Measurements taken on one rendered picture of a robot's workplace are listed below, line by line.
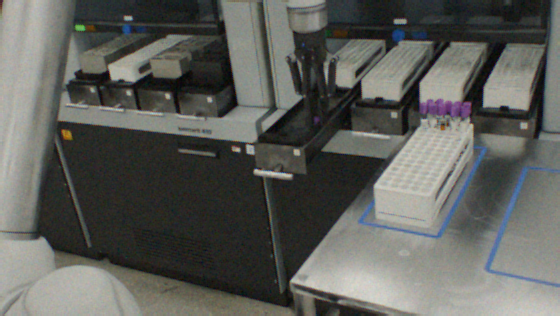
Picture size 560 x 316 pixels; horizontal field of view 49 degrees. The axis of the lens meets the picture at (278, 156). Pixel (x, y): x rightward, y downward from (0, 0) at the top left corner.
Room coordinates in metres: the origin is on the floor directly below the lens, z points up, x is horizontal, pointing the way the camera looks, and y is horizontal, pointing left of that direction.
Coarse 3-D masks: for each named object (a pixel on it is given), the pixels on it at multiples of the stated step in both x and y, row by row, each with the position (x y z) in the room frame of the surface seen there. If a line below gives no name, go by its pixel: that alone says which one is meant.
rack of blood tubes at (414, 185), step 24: (408, 144) 1.06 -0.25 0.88; (432, 144) 1.05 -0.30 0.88; (456, 144) 1.05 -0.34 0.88; (408, 168) 0.97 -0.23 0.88; (432, 168) 0.96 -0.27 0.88; (456, 168) 1.01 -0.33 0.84; (384, 192) 0.91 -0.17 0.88; (408, 192) 0.89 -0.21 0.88; (432, 192) 0.88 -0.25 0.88; (384, 216) 0.91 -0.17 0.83; (408, 216) 0.88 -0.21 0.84
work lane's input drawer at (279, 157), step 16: (336, 96) 1.56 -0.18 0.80; (352, 96) 1.54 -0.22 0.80; (288, 112) 1.46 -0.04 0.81; (304, 112) 1.48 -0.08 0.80; (336, 112) 1.45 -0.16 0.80; (272, 128) 1.39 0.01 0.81; (288, 128) 1.39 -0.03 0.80; (304, 128) 1.38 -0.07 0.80; (320, 128) 1.36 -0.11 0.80; (336, 128) 1.43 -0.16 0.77; (256, 144) 1.33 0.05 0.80; (272, 144) 1.30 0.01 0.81; (288, 144) 1.29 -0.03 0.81; (304, 144) 1.29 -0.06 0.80; (320, 144) 1.34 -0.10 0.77; (256, 160) 1.33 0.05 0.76; (272, 160) 1.31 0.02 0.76; (288, 160) 1.29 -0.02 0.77; (304, 160) 1.26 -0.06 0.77; (272, 176) 1.26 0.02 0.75; (288, 176) 1.24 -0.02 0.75
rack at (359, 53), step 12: (348, 48) 1.78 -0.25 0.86; (360, 48) 1.76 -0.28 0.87; (372, 48) 1.74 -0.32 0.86; (384, 48) 1.82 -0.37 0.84; (348, 60) 1.66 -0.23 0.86; (360, 60) 1.65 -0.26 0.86; (372, 60) 1.74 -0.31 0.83; (324, 72) 1.61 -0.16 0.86; (336, 72) 1.60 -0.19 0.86; (348, 72) 1.58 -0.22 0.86; (360, 72) 1.71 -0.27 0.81; (336, 84) 1.60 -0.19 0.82; (348, 84) 1.58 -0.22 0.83
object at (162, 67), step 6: (150, 60) 1.88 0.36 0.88; (156, 60) 1.87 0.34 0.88; (162, 60) 1.86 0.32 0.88; (168, 60) 1.85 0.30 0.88; (174, 60) 1.84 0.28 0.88; (180, 60) 1.84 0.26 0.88; (156, 66) 1.87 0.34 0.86; (162, 66) 1.86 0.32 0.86; (168, 66) 1.85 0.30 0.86; (174, 66) 1.84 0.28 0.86; (180, 66) 1.83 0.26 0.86; (156, 72) 1.88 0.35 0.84; (162, 72) 1.87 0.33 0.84; (168, 72) 1.85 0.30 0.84; (174, 72) 1.84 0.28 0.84; (180, 72) 1.83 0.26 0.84; (174, 78) 1.85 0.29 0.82
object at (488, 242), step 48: (480, 144) 1.14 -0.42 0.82; (528, 144) 1.11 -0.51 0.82; (480, 192) 0.95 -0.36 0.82; (528, 192) 0.93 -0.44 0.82; (336, 240) 0.86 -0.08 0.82; (384, 240) 0.85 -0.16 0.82; (432, 240) 0.83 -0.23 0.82; (480, 240) 0.81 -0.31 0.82; (528, 240) 0.80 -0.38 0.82; (336, 288) 0.74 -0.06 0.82; (384, 288) 0.73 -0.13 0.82; (432, 288) 0.71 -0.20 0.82; (480, 288) 0.70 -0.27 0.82; (528, 288) 0.68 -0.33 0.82
